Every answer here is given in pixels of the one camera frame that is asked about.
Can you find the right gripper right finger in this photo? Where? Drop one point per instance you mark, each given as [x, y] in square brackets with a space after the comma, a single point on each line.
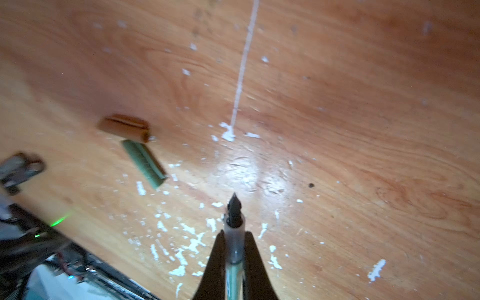
[256, 283]

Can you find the dark green pen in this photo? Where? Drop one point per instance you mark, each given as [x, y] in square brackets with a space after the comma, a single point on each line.
[234, 233]

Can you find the tan pen cap upper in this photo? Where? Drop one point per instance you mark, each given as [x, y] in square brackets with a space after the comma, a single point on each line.
[127, 127]

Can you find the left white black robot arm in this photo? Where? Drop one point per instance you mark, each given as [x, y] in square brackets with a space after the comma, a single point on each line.
[37, 242]

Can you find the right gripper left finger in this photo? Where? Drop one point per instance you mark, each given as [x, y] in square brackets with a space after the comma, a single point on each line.
[213, 282]

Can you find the black handled wrench tool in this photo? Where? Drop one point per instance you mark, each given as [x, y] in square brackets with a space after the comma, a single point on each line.
[18, 169]

